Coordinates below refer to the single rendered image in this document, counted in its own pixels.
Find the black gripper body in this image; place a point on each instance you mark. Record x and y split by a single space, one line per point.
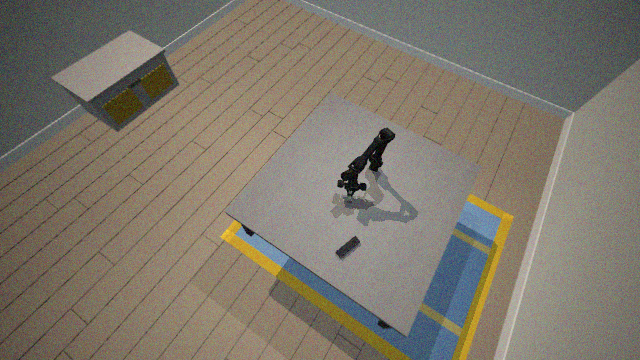
341 183

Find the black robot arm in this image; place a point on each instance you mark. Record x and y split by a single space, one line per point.
379 144

